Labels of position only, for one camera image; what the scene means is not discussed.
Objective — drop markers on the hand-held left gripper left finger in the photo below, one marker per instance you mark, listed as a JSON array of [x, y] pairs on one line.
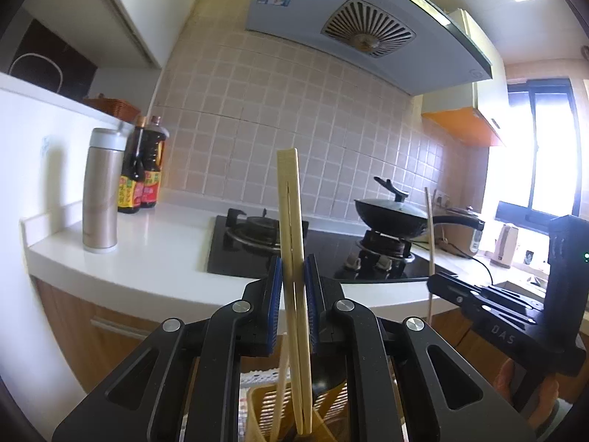
[[275, 308]]

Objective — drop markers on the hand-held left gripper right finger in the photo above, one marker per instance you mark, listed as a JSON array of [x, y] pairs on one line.
[[310, 308]]

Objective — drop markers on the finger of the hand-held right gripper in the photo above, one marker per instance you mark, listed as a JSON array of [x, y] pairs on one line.
[[515, 301], [455, 292]]

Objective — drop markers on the yellow plastic utensil basket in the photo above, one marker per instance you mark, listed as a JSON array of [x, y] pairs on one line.
[[264, 405]]

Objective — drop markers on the person's right hand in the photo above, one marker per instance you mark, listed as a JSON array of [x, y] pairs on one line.
[[504, 377]]

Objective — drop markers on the beige rice cooker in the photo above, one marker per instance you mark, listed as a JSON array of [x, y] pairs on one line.
[[474, 239]]

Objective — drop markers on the white electric kettle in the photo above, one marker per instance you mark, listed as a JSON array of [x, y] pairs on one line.
[[504, 246]]

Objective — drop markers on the black gas stove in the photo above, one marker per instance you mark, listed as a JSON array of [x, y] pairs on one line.
[[239, 258]]

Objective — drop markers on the black wok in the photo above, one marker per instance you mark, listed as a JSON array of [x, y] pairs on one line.
[[391, 223]]

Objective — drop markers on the dark-framed window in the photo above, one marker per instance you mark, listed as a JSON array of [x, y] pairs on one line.
[[552, 147]]

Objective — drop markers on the wooden base cabinet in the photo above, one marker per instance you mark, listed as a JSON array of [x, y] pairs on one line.
[[92, 304]]

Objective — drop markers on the dark soy sauce bottle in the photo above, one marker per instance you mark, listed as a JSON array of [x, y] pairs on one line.
[[131, 165], [154, 156]]

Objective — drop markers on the steel thermos flask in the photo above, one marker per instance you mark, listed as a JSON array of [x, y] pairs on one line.
[[101, 193]]

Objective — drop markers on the brown wicker basket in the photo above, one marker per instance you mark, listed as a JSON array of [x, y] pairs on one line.
[[112, 107]]

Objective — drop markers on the grey range hood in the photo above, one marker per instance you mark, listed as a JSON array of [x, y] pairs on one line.
[[299, 27]]

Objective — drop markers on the orange wall cabinet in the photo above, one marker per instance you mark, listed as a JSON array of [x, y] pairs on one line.
[[460, 124]]

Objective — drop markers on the white wall cabinet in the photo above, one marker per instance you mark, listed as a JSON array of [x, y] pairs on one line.
[[129, 9]]

